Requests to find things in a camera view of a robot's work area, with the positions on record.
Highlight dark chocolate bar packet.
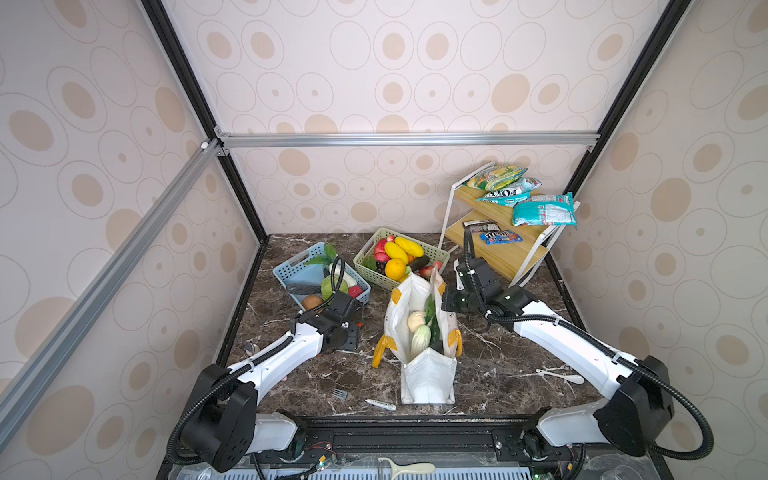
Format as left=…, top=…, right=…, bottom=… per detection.
left=462, top=220, right=501, bottom=233

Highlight yellow mango back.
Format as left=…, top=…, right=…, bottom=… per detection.
left=395, top=236, right=424, bottom=258

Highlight green cabbage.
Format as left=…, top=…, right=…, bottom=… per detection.
left=321, top=276, right=349, bottom=300

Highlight metal fork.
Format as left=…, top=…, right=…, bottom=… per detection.
left=332, top=389, right=349, bottom=402

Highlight silver aluminium frame bar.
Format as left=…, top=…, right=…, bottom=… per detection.
left=221, top=131, right=600, bottom=148

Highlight pink dragon fruit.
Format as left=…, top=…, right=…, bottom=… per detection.
left=374, top=238, right=390, bottom=263

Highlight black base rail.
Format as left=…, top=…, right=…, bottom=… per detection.
left=157, top=416, right=673, bottom=480

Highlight blue plastic vegetable basket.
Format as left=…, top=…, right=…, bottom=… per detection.
left=273, top=242, right=371, bottom=312

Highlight yellow mango front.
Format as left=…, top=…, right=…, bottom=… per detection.
left=386, top=242, right=409, bottom=265

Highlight yellow mango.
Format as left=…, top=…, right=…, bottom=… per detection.
left=386, top=242, right=409, bottom=265
left=395, top=236, right=424, bottom=258

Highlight white grocery bag yellow handles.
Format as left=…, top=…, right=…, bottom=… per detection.
left=372, top=272, right=463, bottom=405

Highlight brown potato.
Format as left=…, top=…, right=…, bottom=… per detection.
left=302, top=295, right=323, bottom=311

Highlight teal snack bag front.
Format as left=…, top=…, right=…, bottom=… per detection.
left=512, top=193, right=577, bottom=226

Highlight green yellow snack bag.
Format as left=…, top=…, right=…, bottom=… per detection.
left=466, top=165, right=528, bottom=192

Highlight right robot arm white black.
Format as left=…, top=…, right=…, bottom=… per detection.
left=442, top=230, right=715, bottom=461

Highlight green cucumber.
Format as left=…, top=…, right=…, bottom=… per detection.
left=426, top=314, right=443, bottom=353

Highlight wooden shelf white frame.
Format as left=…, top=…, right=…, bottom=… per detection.
left=438, top=162, right=565, bottom=286

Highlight white radish with leaves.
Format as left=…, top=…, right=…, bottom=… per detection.
left=410, top=294, right=437, bottom=358

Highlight dark eggplant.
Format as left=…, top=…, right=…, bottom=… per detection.
left=408, top=256, right=430, bottom=272

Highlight wrinkled yellow orange fruit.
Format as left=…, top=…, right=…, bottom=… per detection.
left=385, top=258, right=407, bottom=282

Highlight silver aluminium side bar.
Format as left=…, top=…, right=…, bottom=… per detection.
left=1, top=138, right=223, bottom=448

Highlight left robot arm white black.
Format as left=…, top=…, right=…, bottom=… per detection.
left=166, top=257, right=363, bottom=473

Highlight green plastic fruit basket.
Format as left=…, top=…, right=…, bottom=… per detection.
left=354, top=228, right=450, bottom=291

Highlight cream plastic spatula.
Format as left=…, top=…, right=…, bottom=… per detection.
left=378, top=457, right=437, bottom=480

